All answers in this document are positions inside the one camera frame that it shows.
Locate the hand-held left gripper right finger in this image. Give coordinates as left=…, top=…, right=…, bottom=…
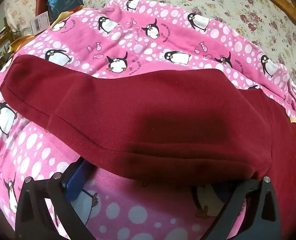
left=202, top=176, right=283, bottom=240

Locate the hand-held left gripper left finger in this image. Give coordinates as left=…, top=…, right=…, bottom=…
left=14, top=158, right=96, bottom=240

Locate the dark red fleece garment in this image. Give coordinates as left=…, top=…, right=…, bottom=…
left=0, top=54, right=296, bottom=233

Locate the yellow cloth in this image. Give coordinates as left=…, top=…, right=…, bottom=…
left=9, top=5, right=85, bottom=55

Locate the pink penguin print blanket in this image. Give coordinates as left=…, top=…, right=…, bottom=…
left=0, top=0, right=296, bottom=240

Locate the white barcode tag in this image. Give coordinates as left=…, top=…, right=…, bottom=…
left=30, top=12, right=51, bottom=34

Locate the blue plastic bag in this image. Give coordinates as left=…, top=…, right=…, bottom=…
left=47, top=0, right=85, bottom=22

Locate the floral pillow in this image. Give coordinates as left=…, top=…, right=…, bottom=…
left=2, top=0, right=40, bottom=32

